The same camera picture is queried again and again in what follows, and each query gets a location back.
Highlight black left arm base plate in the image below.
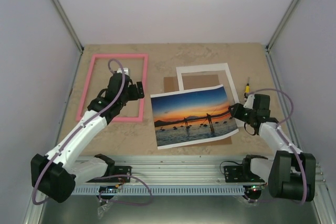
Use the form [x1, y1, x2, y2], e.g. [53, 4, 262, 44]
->
[88, 166, 132, 183]

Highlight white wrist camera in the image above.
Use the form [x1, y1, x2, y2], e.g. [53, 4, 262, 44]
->
[244, 94, 255, 109]
[117, 68, 130, 76]

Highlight aluminium rail mounting base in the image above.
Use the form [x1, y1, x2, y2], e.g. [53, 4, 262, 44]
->
[73, 155, 326, 186]

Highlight aluminium corner post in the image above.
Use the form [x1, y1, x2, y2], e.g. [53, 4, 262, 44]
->
[265, 0, 301, 53]
[51, 0, 84, 53]

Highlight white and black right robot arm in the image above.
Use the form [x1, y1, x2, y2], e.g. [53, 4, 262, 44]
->
[224, 94, 316, 204]

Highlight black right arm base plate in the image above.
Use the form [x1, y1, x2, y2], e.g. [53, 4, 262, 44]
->
[223, 165, 265, 183]

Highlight left aluminium corner post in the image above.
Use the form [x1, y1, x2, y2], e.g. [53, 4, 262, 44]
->
[51, 0, 84, 53]

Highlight brown frame backing board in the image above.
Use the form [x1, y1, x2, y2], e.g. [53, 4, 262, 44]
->
[163, 74, 232, 147]

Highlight right aluminium corner post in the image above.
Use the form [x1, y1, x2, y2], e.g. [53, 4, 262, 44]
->
[265, 0, 301, 53]

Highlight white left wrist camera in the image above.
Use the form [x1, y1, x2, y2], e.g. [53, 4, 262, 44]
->
[117, 68, 130, 76]

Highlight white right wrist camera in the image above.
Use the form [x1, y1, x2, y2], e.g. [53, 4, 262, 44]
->
[244, 94, 255, 109]

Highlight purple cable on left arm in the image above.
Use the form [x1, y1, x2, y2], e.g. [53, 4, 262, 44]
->
[31, 58, 153, 206]

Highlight sunset beach photo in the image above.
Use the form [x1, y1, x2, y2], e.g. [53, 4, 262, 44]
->
[150, 84, 239, 150]

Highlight clear plastic bag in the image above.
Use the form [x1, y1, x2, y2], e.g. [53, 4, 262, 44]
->
[97, 202, 110, 219]

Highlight grey slotted cable duct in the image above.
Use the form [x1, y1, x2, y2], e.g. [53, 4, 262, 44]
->
[72, 185, 261, 196]

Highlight white mat board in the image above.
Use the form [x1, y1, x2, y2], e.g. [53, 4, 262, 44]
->
[176, 63, 240, 103]

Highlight yellow handled screwdriver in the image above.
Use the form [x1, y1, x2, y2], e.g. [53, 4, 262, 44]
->
[244, 77, 250, 100]

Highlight pink picture frame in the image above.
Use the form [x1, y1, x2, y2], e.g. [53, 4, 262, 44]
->
[76, 54, 149, 123]

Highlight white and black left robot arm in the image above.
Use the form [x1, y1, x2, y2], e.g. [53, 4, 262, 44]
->
[30, 73, 144, 205]

